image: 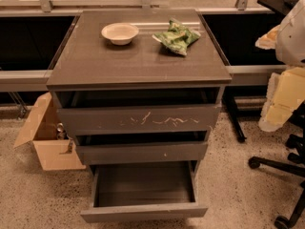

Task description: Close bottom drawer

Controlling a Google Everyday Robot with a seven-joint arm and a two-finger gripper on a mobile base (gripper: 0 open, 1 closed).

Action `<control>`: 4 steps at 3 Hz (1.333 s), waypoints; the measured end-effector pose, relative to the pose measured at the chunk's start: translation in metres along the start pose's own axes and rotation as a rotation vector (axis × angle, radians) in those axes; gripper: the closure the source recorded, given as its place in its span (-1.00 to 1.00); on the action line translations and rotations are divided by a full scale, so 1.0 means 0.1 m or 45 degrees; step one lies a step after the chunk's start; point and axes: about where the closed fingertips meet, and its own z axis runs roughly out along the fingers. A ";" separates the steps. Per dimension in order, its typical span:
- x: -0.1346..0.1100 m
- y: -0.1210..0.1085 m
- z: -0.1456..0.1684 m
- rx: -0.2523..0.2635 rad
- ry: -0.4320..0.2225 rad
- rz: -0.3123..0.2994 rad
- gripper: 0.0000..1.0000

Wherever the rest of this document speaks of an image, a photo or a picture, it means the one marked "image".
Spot grey bottom drawer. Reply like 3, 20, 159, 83
81, 161, 207, 223

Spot grey drawer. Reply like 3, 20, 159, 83
81, 161, 207, 223
58, 103, 221, 135
76, 131, 208, 165

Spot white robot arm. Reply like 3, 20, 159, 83
255, 0, 305, 132

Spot grey drawer cabinet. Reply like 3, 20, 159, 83
46, 9, 233, 177

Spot grey middle drawer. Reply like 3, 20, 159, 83
76, 131, 208, 165

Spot grey top drawer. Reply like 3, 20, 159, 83
58, 103, 221, 135

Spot black office chair base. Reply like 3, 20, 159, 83
248, 104, 305, 229

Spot black desk with legs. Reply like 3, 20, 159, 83
223, 0, 293, 143

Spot green chip bag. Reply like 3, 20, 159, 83
152, 18, 201, 56

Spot white bowl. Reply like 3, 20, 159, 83
101, 23, 139, 46

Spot metal can in box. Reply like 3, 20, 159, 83
56, 123, 67, 139

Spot cardboard box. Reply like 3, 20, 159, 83
14, 93, 86, 171

